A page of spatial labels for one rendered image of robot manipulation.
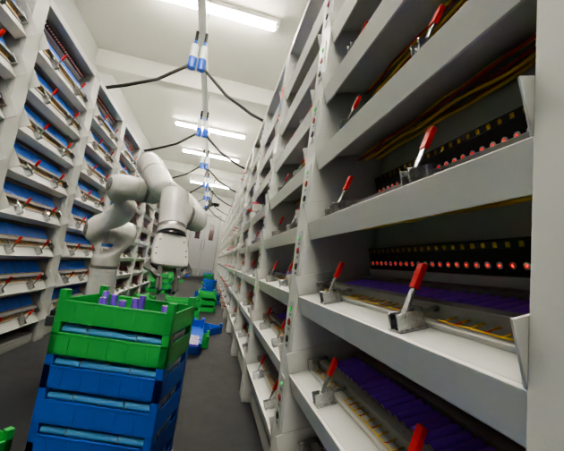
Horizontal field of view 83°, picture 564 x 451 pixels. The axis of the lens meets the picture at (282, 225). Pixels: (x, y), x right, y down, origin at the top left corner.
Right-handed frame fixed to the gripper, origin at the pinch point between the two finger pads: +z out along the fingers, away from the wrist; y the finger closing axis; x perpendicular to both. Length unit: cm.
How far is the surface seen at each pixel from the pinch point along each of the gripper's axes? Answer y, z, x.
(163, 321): 0.6, 10.3, 2.6
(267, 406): -36, 31, -14
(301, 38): -47, -121, 22
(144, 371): 2.5, 20.9, -4.7
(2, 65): 65, -97, -32
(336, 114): -32, -38, 45
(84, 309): 18.3, 5.6, -6.5
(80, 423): 14.2, 30.7, -15.6
